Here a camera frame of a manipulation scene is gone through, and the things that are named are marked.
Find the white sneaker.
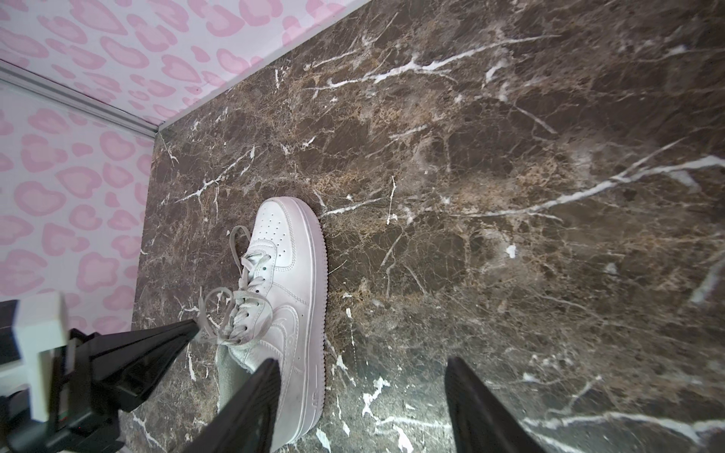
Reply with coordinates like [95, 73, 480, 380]
[215, 196, 328, 451]

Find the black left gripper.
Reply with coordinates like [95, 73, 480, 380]
[1, 320, 199, 452]

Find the left corner frame post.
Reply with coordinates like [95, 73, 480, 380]
[1, 60, 160, 139]

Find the white shoelace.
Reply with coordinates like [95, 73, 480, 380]
[196, 226, 273, 347]

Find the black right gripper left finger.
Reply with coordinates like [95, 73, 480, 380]
[183, 359, 281, 453]

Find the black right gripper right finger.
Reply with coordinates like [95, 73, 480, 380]
[445, 357, 544, 453]

